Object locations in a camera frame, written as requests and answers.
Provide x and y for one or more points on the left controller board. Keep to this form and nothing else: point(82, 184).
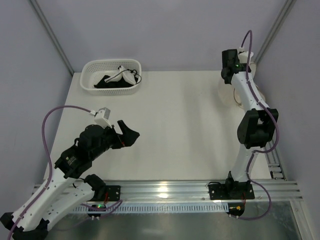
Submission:
point(93, 210)

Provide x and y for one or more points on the right controller board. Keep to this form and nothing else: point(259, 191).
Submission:
point(235, 210)

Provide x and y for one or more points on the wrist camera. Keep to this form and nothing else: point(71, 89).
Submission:
point(243, 55)
point(101, 117)

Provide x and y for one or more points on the white plastic basket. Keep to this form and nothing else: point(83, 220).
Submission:
point(94, 71)

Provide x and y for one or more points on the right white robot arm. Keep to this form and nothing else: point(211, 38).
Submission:
point(255, 130)

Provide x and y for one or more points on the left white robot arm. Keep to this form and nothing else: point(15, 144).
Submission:
point(42, 211)

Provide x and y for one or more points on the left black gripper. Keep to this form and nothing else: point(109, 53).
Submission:
point(118, 140)

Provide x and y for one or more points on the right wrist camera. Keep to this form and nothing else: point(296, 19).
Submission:
point(243, 55)

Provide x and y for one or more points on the aluminium frame post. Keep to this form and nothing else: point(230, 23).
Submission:
point(274, 30)
point(35, 6)

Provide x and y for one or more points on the right aluminium side rail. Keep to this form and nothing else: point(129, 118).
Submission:
point(272, 157)

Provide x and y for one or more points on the left aluminium frame post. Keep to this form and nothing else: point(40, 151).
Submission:
point(35, 6)

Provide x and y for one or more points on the controller board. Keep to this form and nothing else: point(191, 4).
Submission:
point(235, 210)
point(93, 210)

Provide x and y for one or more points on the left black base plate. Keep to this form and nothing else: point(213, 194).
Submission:
point(110, 193)

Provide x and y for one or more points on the white bra with black straps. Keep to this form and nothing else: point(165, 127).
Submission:
point(130, 76)

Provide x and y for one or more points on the aluminium front rail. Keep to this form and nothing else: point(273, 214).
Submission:
point(196, 191)

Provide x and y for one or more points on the black bra in basket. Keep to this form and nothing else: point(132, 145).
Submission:
point(104, 84)

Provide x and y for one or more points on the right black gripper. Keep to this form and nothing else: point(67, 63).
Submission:
point(225, 74)

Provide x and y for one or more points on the white mesh laundry bag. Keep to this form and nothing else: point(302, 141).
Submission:
point(227, 92)

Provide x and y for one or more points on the right aluminium frame post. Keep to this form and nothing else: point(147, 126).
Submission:
point(274, 30)

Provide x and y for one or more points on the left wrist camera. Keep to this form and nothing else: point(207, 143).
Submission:
point(101, 117)

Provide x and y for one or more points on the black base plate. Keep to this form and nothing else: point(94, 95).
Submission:
point(231, 191)
point(110, 193)

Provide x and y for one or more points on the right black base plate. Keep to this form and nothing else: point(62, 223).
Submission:
point(231, 191)

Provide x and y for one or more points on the slotted grey cable duct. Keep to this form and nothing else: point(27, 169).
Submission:
point(168, 208)

